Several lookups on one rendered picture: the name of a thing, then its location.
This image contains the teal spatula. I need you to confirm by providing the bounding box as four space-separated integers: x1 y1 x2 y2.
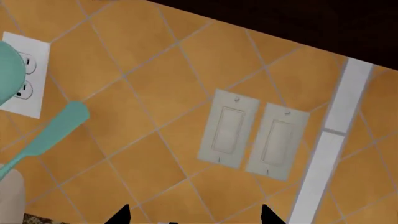
0 100 91 182

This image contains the teal round utensil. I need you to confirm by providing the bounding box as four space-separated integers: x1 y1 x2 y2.
0 41 27 106

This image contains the beige utensil holder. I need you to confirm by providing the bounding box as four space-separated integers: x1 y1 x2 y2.
0 168 25 224

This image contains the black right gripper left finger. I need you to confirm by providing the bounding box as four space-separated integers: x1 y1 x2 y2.
104 203 131 224

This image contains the white vertical wall trim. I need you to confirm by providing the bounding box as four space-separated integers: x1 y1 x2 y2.
287 57 374 224

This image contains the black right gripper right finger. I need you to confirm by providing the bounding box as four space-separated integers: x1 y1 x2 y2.
261 203 287 224

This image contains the white rocker light switch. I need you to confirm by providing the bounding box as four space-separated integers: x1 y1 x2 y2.
244 102 311 181
197 88 261 169

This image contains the dark wall cabinet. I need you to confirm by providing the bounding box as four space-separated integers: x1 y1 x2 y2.
146 0 398 70

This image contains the white wall power outlet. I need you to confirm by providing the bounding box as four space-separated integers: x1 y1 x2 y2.
0 30 52 119

